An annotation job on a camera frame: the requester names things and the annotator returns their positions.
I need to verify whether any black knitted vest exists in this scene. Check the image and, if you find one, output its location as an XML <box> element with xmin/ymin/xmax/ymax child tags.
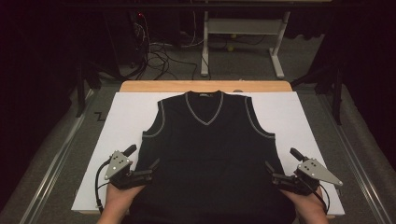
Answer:
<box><xmin>129</xmin><ymin>90</ymin><xmax>297</xmax><ymax>224</ymax></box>

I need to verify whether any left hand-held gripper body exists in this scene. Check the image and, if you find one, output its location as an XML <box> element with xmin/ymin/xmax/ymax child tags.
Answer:
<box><xmin>103</xmin><ymin>150</ymin><xmax>155</xmax><ymax>190</ymax></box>

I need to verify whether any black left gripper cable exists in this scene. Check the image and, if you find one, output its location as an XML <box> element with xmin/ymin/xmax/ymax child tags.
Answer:
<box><xmin>94</xmin><ymin>158</ymin><xmax>113</xmax><ymax>214</ymax></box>

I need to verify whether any tangle of floor cables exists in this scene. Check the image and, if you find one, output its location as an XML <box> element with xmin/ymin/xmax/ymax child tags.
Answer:
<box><xmin>132</xmin><ymin>12</ymin><xmax>213</xmax><ymax>81</ymax></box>

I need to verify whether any white metal table frame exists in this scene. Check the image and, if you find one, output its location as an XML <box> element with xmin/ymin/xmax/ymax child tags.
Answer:
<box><xmin>200</xmin><ymin>10</ymin><xmax>292</xmax><ymax>79</ymax></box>

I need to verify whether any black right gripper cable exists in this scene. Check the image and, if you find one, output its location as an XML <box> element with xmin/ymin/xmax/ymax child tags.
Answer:
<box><xmin>312</xmin><ymin>183</ymin><xmax>331</xmax><ymax>216</ymax></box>

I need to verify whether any white paper sheet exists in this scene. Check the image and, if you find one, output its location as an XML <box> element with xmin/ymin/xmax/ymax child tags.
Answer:
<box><xmin>71</xmin><ymin>91</ymin><xmax>346</xmax><ymax>217</ymax></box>

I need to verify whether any person's left hand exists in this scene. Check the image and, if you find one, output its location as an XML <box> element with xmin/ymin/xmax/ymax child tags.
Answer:
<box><xmin>96</xmin><ymin>183</ymin><xmax>146</xmax><ymax>224</ymax></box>

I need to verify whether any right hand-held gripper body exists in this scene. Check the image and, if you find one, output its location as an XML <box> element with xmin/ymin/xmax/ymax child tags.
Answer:
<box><xmin>271</xmin><ymin>158</ymin><xmax>344</xmax><ymax>197</ymax></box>

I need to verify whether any metal floor rail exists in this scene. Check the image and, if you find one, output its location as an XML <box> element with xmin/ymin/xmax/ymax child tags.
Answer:
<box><xmin>317</xmin><ymin>92</ymin><xmax>396</xmax><ymax>224</ymax></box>
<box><xmin>18</xmin><ymin>88</ymin><xmax>96</xmax><ymax>224</ymax></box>

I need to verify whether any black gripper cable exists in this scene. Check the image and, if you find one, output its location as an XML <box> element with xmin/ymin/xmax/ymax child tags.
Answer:
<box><xmin>94</xmin><ymin>158</ymin><xmax>113</xmax><ymax>214</ymax></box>
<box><xmin>312</xmin><ymin>183</ymin><xmax>331</xmax><ymax>216</ymax></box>

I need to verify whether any person's right hand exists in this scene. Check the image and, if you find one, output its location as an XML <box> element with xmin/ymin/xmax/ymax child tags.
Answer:
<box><xmin>279</xmin><ymin>189</ymin><xmax>330</xmax><ymax>224</ymax></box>

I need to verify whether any black stand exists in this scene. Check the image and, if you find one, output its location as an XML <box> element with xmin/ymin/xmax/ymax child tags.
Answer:
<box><xmin>74</xmin><ymin>59</ymin><xmax>102</xmax><ymax>119</ymax></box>
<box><xmin>290</xmin><ymin>62</ymin><xmax>345</xmax><ymax>126</ymax></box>

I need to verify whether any wooden table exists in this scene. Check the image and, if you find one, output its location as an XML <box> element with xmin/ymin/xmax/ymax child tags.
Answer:
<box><xmin>78</xmin><ymin>79</ymin><xmax>336</xmax><ymax>220</ymax></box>

